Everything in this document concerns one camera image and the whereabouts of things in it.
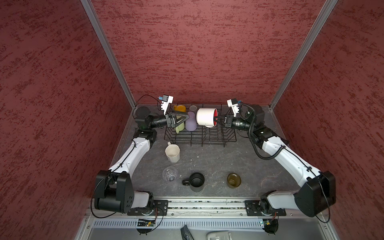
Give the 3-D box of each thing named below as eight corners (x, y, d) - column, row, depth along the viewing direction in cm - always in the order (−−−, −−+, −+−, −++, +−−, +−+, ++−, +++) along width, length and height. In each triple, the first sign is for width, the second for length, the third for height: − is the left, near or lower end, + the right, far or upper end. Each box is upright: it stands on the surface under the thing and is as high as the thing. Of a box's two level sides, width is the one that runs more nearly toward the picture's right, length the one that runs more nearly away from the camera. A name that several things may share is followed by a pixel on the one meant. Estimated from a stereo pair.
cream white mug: (166, 163, 91) (164, 156, 83) (168, 150, 97) (166, 142, 88) (180, 163, 91) (178, 156, 83) (181, 150, 97) (179, 142, 89)
